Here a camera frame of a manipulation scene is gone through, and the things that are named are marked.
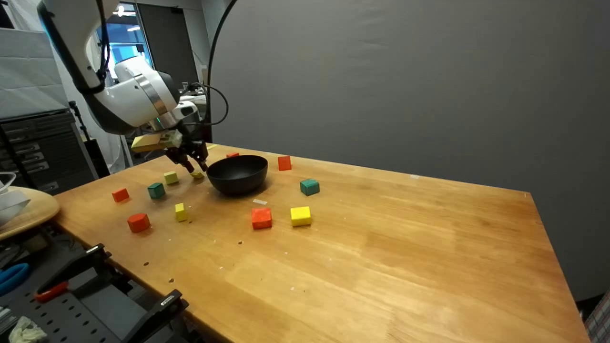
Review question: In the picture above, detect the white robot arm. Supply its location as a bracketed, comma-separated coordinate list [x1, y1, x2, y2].
[36, 0, 208, 174]

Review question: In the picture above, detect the small yellow block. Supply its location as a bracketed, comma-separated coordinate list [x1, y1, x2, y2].
[190, 172, 206, 181]

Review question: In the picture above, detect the large yellow block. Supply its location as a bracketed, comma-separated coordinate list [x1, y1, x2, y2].
[290, 206, 312, 227]

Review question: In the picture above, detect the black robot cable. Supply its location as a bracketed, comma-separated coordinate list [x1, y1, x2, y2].
[183, 0, 238, 145]

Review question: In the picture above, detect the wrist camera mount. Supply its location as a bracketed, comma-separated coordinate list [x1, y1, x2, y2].
[129, 130, 183, 153]

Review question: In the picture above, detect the dark red block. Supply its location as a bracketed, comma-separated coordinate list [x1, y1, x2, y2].
[128, 214, 150, 233]

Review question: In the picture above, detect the small teal block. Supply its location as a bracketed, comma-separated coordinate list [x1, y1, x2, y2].
[147, 183, 166, 200]

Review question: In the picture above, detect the red hexagonal block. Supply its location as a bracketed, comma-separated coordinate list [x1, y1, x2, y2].
[278, 155, 291, 172]

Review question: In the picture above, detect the black pegboard tool tray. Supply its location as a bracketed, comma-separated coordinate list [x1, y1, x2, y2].
[0, 229, 206, 343]

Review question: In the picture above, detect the black bowl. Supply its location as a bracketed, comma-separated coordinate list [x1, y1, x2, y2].
[208, 155, 269, 197]

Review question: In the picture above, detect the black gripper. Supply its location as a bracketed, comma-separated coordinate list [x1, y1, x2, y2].
[166, 126, 210, 176]

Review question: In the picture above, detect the small orange block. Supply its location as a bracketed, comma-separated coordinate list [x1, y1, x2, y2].
[112, 187, 129, 202]

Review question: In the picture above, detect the yellow cube block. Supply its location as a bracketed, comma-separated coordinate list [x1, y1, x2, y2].
[173, 202, 189, 223]

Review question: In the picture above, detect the black equipment rack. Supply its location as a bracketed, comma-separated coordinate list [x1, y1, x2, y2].
[0, 109, 95, 195]

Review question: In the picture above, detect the teal green block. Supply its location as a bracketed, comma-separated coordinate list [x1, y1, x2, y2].
[299, 179, 320, 197]

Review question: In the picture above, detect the lime green block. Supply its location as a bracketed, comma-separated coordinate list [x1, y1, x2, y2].
[164, 172, 179, 185]

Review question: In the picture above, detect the blue handled tool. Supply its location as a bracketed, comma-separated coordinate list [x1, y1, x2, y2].
[0, 263, 30, 296]

